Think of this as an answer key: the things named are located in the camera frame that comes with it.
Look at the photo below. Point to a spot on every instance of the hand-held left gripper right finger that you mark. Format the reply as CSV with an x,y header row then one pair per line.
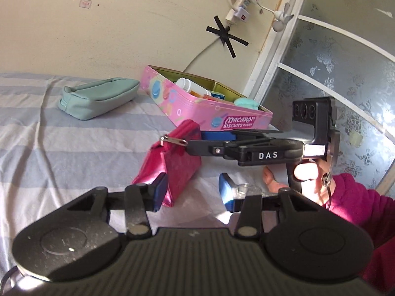
x,y
226,191

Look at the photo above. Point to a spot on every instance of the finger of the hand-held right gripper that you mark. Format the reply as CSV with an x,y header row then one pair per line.
x,y
216,135
200,148

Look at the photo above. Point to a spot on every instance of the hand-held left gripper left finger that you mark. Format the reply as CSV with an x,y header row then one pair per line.
x,y
160,191

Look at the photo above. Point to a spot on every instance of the magenta triangular pouch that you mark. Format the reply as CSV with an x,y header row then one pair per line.
x,y
179,168

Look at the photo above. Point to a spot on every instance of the pink biscuit tin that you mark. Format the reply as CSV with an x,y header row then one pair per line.
x,y
185,112

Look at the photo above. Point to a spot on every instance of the red cigarette box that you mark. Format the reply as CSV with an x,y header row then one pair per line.
x,y
209,97

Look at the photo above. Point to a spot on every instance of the white bottle orange label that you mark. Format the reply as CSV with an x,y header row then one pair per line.
x,y
185,84

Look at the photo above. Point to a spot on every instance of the person's right forearm pink sleeve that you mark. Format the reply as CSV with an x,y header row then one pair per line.
x,y
364,212

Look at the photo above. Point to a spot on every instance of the person's right hand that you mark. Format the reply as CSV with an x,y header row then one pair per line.
x,y
305,172

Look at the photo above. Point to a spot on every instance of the mint green rolled cloth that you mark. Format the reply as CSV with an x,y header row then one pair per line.
x,y
245,103

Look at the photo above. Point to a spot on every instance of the frosted floral glass door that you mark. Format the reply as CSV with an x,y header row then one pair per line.
x,y
339,67

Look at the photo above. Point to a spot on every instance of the white mini fan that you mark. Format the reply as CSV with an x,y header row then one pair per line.
x,y
279,23

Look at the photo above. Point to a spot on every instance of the black tape cross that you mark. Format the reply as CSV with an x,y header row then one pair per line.
x,y
226,37

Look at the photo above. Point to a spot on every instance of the mint green pencil case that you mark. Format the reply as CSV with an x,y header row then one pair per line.
x,y
98,98

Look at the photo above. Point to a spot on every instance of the blue striped bed sheet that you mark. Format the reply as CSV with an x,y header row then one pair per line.
x,y
46,160

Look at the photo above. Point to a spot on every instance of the white power strip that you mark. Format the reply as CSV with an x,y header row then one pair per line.
x,y
240,7

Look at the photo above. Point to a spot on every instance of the clear wall hook sticker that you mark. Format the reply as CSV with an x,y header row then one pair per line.
x,y
85,3

